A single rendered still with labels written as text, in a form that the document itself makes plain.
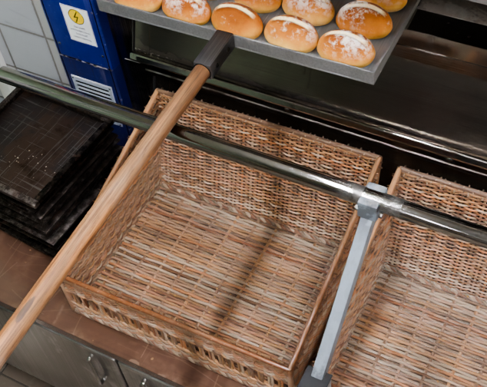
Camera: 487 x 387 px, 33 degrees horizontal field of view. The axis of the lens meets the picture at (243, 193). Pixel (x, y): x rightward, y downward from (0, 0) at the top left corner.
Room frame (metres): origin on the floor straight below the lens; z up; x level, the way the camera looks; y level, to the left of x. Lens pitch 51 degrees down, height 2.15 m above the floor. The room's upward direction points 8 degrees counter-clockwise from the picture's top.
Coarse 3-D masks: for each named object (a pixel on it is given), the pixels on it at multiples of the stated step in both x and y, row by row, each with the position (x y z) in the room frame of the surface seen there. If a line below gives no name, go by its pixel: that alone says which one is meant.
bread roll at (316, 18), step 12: (288, 0) 1.16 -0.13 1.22; (300, 0) 1.15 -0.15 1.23; (312, 0) 1.14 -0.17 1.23; (324, 0) 1.14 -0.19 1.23; (288, 12) 1.15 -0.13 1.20; (300, 12) 1.13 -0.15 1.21; (312, 12) 1.12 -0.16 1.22; (324, 12) 1.12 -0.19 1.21; (312, 24) 1.12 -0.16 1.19; (324, 24) 1.12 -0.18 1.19
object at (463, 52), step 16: (416, 16) 1.12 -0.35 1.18; (432, 16) 1.11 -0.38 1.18; (448, 16) 1.11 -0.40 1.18; (416, 32) 1.08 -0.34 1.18; (432, 32) 1.07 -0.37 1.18; (448, 32) 1.06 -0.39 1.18; (464, 32) 1.06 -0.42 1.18; (480, 32) 1.05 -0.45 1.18; (432, 48) 1.06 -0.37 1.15; (448, 48) 1.04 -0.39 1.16; (464, 48) 1.03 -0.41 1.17; (480, 48) 1.01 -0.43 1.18; (480, 64) 1.01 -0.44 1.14
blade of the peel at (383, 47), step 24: (96, 0) 1.26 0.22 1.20; (216, 0) 1.24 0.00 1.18; (336, 0) 1.19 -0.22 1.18; (408, 0) 1.16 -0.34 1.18; (168, 24) 1.18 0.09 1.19; (192, 24) 1.15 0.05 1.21; (264, 24) 1.15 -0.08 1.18; (240, 48) 1.10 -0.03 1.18; (264, 48) 1.07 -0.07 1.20; (288, 48) 1.05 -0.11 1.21; (384, 48) 1.04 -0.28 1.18; (336, 72) 1.00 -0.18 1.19; (360, 72) 0.98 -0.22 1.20
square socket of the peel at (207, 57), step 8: (216, 32) 1.11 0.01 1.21; (224, 32) 1.11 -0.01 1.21; (216, 40) 1.09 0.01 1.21; (224, 40) 1.09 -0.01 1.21; (232, 40) 1.10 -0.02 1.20; (208, 48) 1.07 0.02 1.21; (216, 48) 1.07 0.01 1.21; (224, 48) 1.07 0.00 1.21; (232, 48) 1.09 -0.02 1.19; (200, 56) 1.06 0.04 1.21; (208, 56) 1.05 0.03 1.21; (216, 56) 1.05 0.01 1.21; (224, 56) 1.07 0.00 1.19; (208, 64) 1.03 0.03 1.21; (216, 64) 1.04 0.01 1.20; (216, 72) 1.04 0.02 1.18
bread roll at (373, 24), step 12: (348, 12) 1.10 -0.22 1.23; (360, 12) 1.09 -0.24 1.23; (372, 12) 1.08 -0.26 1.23; (384, 12) 1.08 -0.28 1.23; (336, 24) 1.11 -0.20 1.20; (348, 24) 1.09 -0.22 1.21; (360, 24) 1.07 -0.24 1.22; (372, 24) 1.07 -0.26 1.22; (384, 24) 1.07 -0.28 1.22; (372, 36) 1.06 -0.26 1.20; (384, 36) 1.07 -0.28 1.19
